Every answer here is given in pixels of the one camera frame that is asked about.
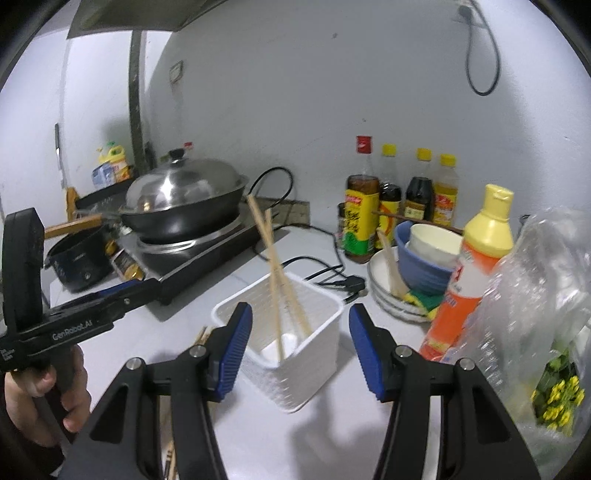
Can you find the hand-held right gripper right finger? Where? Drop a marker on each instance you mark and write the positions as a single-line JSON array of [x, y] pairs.
[[368, 355]]

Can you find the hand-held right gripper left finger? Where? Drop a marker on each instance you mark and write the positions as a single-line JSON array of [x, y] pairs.
[[236, 350]]

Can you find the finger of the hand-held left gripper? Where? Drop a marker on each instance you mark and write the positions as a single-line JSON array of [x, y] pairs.
[[134, 302], [117, 288]]

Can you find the wooden chopstick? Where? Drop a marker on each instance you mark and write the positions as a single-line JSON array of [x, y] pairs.
[[279, 332], [297, 307], [170, 461], [211, 333], [258, 217]]

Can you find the white plastic utensil basket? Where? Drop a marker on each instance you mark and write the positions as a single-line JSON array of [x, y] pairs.
[[295, 369]]

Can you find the person's left forearm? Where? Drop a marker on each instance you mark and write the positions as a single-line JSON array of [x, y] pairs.
[[23, 461]]

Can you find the person's left hand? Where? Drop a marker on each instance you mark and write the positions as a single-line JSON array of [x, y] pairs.
[[79, 399]]

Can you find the gold cap spice jar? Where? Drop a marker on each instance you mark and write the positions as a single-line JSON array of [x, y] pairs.
[[127, 266]]

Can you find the small black pot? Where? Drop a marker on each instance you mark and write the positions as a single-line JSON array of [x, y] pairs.
[[78, 263]]

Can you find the black power plug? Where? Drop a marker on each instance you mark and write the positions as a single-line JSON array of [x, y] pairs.
[[353, 285]]

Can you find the stack of white plates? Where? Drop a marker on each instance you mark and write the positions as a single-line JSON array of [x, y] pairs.
[[381, 281]]

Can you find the black induction cooker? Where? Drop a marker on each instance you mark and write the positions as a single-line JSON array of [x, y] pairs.
[[198, 258]]

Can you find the yellow green sponge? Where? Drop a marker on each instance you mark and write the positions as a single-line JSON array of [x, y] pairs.
[[427, 302]]

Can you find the cream rice spoon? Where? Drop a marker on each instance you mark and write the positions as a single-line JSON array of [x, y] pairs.
[[392, 267]]

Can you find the blue bowl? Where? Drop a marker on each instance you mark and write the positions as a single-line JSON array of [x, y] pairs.
[[420, 277]]

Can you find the pale blue packet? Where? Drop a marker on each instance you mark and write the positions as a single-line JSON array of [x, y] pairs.
[[102, 176]]

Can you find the steel wok lid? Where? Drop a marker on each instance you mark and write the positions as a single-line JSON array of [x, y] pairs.
[[184, 184]]

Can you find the yellow oil jug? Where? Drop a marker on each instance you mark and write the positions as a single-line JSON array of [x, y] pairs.
[[117, 164]]

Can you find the hanging knife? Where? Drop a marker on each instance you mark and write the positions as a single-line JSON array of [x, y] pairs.
[[58, 152]]

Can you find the white cup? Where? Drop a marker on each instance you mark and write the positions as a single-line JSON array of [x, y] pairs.
[[436, 244]]

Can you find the small seasoning jar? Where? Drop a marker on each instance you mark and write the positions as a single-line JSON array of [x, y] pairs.
[[341, 226]]

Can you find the yellow green label sauce bottle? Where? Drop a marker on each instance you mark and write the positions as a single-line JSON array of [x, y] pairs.
[[361, 221]]

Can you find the dark brown stick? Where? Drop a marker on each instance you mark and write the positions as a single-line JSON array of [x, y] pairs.
[[392, 216]]

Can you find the yellow orange squeeze bottle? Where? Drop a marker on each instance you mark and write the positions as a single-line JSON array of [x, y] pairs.
[[480, 258]]

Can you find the tall dark sauce bottle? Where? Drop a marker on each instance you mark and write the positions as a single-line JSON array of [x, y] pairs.
[[389, 194]]

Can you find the dark soy sauce bottle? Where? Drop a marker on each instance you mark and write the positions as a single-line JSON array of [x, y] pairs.
[[419, 194]]

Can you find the yellow liquid seasoning bottle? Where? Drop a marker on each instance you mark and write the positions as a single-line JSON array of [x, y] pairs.
[[445, 198]]

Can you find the clear plastic bag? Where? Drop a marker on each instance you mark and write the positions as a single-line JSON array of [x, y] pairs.
[[531, 286]]

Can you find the grey vertical pipe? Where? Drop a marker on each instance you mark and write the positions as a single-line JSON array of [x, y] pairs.
[[137, 106]]

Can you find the flowering green vegetables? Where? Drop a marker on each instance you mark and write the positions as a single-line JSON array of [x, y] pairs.
[[558, 397]]

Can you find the red cap sauce bottle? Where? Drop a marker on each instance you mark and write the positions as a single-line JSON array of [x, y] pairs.
[[364, 147]]

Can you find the grey range hood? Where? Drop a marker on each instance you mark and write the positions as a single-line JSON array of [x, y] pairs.
[[138, 16]]

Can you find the black wall shelf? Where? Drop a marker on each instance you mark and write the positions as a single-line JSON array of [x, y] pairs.
[[104, 196]]

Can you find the wall switch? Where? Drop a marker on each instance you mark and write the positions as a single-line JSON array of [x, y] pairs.
[[176, 72]]

